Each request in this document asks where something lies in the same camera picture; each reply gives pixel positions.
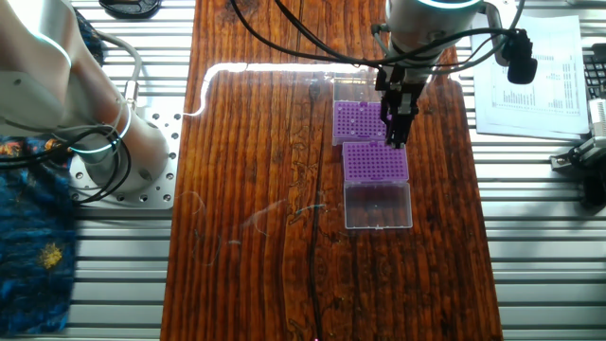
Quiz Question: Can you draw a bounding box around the black base cable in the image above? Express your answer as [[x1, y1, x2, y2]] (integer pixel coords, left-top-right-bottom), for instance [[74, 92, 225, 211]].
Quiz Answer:
[[0, 125, 133, 206]]

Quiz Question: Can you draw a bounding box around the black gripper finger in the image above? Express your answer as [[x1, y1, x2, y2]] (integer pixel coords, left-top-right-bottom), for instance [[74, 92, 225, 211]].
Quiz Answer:
[[383, 99, 396, 144], [388, 112, 410, 150]]

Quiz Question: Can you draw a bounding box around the white ribbed block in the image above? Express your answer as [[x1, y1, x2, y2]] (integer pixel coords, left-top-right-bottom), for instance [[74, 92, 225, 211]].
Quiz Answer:
[[588, 98, 606, 138]]

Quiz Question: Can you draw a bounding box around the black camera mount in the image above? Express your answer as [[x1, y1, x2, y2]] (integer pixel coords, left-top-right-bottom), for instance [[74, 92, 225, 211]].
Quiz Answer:
[[580, 172, 606, 209]]

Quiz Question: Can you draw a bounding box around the purple pipette tip box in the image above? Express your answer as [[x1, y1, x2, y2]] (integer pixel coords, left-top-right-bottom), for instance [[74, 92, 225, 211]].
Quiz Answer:
[[341, 140, 414, 231], [330, 70, 397, 147]]

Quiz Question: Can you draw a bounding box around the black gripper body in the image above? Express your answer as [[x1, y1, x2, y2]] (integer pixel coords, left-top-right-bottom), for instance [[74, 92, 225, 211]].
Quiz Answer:
[[375, 65, 425, 119]]

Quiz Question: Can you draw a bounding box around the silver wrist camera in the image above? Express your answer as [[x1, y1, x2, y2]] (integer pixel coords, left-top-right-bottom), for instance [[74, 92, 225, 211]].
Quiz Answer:
[[472, 2, 511, 67]]

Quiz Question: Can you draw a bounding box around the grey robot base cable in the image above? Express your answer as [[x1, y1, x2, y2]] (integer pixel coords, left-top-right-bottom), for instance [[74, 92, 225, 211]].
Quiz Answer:
[[94, 31, 143, 111]]

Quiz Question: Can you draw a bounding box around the black keyboard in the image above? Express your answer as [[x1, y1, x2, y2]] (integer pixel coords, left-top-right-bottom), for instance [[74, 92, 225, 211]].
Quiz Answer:
[[581, 51, 606, 100]]

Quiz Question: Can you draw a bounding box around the blue starry patterned cloth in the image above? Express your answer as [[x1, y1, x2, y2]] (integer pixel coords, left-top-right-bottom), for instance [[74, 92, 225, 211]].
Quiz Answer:
[[0, 9, 108, 337]]

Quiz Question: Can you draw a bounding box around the printed white paper sheet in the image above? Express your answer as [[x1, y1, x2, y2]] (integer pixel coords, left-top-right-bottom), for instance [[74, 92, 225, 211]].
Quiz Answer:
[[471, 13, 592, 142]]

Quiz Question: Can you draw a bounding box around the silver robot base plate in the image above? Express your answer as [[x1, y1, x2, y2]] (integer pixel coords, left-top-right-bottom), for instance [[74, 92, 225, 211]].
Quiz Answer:
[[68, 106, 180, 210]]

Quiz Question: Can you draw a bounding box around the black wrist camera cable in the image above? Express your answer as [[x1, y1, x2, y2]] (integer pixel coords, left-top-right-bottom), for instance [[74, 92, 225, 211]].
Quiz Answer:
[[229, 0, 540, 86]]

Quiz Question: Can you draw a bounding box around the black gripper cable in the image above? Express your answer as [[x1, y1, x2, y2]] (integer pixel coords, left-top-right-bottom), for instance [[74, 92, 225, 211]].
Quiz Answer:
[[274, 0, 394, 67]]

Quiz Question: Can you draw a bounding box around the brown wooden board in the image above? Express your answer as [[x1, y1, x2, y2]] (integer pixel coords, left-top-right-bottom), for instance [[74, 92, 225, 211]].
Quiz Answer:
[[159, 0, 504, 341]]

